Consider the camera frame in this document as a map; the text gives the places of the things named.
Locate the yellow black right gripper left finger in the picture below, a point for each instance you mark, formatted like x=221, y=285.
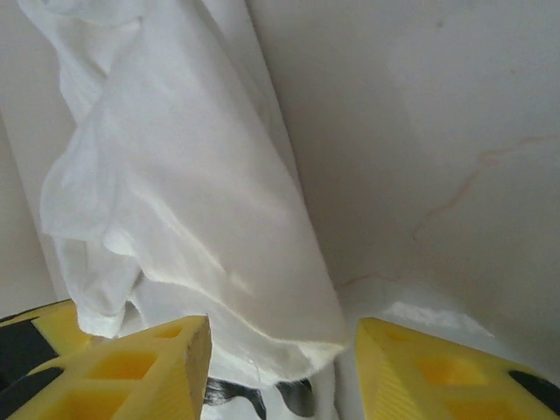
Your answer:
x=122, y=376

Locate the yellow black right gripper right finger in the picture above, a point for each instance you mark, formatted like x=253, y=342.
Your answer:
x=446, y=380

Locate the white t-shirt with black print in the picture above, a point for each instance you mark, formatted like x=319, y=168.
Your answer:
x=175, y=175

